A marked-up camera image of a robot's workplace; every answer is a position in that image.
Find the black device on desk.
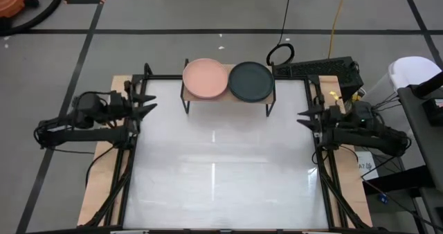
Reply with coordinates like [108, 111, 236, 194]
[421, 98, 443, 127]

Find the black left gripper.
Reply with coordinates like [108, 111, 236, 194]
[110, 91, 159, 122]

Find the white lidded bin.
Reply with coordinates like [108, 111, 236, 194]
[363, 56, 443, 138]

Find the wooden shelf with black legs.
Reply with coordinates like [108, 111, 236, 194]
[179, 58, 277, 118]

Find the yellow floor cable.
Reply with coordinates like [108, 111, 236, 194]
[327, 0, 349, 60]

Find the orange vacuum cleaner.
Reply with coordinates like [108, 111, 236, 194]
[0, 0, 39, 19]

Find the salmon pink plate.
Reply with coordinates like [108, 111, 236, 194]
[182, 57, 230, 100]

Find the black metal table frame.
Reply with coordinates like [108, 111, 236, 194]
[81, 62, 373, 234]

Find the black floor cable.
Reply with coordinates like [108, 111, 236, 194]
[265, 0, 296, 66]

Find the wooden table board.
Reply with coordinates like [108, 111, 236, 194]
[76, 75, 374, 228]

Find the white paper label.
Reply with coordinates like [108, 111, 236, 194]
[355, 151, 380, 181]

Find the dark green plate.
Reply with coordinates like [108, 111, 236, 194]
[228, 61, 275, 104]

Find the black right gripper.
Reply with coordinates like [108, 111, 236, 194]
[296, 104, 344, 138]

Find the grey desk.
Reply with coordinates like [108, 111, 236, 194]
[397, 71, 443, 234]

